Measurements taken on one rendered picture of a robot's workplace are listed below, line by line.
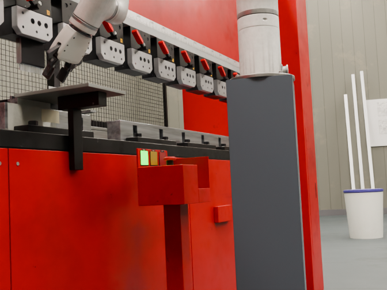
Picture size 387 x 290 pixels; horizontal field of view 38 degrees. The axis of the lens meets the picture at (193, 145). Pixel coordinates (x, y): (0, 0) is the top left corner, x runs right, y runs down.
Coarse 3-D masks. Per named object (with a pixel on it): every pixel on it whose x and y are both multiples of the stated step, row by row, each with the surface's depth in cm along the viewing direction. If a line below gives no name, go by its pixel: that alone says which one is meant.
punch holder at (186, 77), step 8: (176, 48) 249; (176, 56) 249; (192, 56) 260; (176, 64) 249; (184, 64) 252; (176, 72) 249; (184, 72) 251; (192, 72) 258; (176, 80) 249; (184, 80) 250; (192, 80) 258; (176, 88) 260; (184, 88) 261
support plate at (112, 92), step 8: (56, 88) 152; (64, 88) 151; (72, 88) 149; (80, 88) 149; (88, 88) 150; (96, 88) 150; (104, 88) 153; (16, 96) 158; (24, 96) 158; (32, 96) 158; (40, 96) 159; (48, 96) 159; (56, 96) 160; (112, 96) 165
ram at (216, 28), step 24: (72, 0) 182; (144, 0) 224; (168, 0) 243; (192, 0) 265; (216, 0) 291; (168, 24) 241; (192, 24) 263; (216, 24) 289; (192, 48) 261; (216, 48) 287
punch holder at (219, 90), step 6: (216, 66) 284; (222, 66) 292; (216, 72) 284; (216, 78) 284; (222, 78) 291; (216, 84) 284; (222, 84) 289; (216, 90) 284; (222, 90) 289; (204, 96) 287; (210, 96) 288; (216, 96) 289; (222, 96) 290
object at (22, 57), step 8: (16, 40) 165; (24, 40) 165; (16, 48) 165; (24, 48) 165; (32, 48) 168; (40, 48) 171; (16, 56) 164; (24, 56) 165; (32, 56) 168; (40, 56) 171; (24, 64) 166; (32, 64) 168; (40, 64) 171; (32, 72) 169; (40, 72) 172
